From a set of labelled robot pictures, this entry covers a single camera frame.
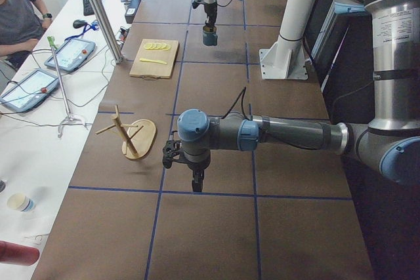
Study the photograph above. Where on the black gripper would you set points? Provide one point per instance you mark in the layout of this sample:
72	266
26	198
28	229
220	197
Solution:
209	8
196	166

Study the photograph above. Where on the dark green mug yellow inside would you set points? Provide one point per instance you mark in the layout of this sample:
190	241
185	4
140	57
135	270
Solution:
210	37

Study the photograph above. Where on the wooden cup storage rack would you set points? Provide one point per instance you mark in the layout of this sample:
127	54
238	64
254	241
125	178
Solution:
137	137

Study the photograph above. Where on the paper cup blue band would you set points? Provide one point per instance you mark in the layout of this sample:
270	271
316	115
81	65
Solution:
20	202

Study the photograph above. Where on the yellow plastic knife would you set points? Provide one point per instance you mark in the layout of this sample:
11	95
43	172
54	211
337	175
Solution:
152	61

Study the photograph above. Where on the black power adapter box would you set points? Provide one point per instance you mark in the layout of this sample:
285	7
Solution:
131	8

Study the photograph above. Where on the black keyboard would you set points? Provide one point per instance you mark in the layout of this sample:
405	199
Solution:
87	8

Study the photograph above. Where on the black computer mouse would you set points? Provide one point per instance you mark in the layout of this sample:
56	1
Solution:
79	24

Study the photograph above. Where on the metal stand green clip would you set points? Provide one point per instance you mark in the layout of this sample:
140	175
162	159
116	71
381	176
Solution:
70	118

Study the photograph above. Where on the far teach pendant tablet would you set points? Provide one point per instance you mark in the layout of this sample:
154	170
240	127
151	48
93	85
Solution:
73	53

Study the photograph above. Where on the teach pendant tablet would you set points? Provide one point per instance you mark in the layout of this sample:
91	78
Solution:
30	92
73	53

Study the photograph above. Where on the seated person grey shirt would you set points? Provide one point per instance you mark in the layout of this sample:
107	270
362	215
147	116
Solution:
23	23

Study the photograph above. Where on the near teach pendant tablet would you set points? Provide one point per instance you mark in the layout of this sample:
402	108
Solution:
30	92

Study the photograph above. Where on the red cylinder bottle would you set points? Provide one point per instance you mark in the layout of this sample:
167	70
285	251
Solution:
12	253

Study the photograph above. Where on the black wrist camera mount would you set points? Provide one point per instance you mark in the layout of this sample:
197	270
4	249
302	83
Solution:
172	151

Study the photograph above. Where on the bamboo cutting board metal handle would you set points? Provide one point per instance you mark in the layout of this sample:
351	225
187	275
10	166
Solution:
152	70

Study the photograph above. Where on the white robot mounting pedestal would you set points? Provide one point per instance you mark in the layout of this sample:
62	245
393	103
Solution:
285	59

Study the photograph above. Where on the aluminium frame post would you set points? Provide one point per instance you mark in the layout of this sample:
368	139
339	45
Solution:
106	29

